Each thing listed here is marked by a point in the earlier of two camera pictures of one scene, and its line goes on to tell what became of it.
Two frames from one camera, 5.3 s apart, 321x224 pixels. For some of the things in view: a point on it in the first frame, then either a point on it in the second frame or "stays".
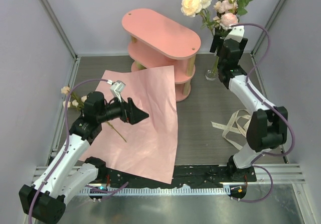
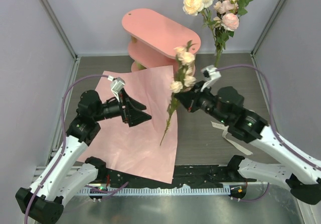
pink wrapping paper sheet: [148, 148] stays
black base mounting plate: [216, 175] stays
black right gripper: [215, 43] -> [190, 99]
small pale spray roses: [78, 102] -> [185, 58]
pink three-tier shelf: [158, 42] stays
